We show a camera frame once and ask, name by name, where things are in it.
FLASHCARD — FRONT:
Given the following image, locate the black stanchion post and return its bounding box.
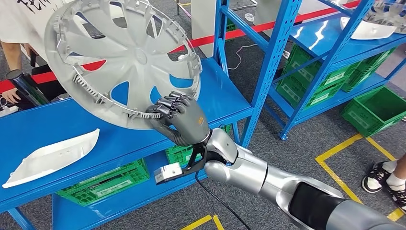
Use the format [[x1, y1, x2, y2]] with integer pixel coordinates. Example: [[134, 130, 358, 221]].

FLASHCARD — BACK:
[[5, 69, 50, 107]]

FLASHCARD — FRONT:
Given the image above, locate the grey plastic wheel cover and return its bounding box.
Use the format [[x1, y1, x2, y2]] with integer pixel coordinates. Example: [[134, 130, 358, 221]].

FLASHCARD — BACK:
[[364, 0, 406, 35], [44, 0, 203, 131]]

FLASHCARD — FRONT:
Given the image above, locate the white board panel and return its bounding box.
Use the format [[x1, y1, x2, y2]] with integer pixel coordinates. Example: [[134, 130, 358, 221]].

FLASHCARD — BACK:
[[191, 0, 220, 58]]

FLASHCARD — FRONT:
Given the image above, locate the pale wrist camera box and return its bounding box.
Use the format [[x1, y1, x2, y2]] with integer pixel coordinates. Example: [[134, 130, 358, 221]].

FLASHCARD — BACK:
[[154, 162, 184, 185]]

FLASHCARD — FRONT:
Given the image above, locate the white floor cable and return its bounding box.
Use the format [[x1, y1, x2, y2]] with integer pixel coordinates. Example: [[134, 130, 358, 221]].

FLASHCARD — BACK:
[[227, 44, 258, 70]]

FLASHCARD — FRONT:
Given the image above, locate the white power strip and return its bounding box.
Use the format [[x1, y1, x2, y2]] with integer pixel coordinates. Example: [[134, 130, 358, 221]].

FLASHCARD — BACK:
[[0, 105, 19, 118]]

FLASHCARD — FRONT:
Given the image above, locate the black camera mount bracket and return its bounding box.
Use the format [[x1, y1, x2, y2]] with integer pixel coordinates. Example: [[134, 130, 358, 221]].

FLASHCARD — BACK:
[[181, 143, 208, 176]]

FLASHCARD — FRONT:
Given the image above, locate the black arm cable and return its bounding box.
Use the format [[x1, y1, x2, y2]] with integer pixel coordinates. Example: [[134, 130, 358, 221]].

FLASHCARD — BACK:
[[194, 171, 244, 230]]

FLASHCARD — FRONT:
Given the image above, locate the person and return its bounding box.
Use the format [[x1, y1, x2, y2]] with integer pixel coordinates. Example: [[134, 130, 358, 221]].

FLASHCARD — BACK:
[[0, 0, 75, 105], [361, 151, 406, 214]]

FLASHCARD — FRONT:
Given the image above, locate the white plastic car trim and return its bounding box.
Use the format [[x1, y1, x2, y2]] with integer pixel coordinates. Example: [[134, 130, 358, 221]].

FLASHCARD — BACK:
[[2, 128, 100, 189], [340, 16, 397, 41]]

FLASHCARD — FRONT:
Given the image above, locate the yellow floor tape square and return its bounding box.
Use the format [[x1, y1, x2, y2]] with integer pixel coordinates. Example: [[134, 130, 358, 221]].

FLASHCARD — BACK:
[[180, 215, 225, 230], [316, 133, 406, 222]]

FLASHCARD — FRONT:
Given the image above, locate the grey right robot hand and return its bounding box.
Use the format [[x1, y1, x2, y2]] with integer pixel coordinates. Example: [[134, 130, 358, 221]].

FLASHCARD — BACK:
[[145, 91, 212, 143]]

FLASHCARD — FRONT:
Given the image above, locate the red barrier belt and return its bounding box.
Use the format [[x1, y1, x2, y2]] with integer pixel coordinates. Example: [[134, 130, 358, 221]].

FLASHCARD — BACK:
[[0, 0, 362, 94]]

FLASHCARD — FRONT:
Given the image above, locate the blue steel shelf rack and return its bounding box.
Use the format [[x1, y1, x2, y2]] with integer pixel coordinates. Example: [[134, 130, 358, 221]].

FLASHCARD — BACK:
[[262, 0, 406, 141], [0, 0, 304, 230]]

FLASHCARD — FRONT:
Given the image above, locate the person's hand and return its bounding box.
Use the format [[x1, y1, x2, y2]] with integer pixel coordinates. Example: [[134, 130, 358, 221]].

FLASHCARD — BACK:
[[1, 88, 22, 105]]

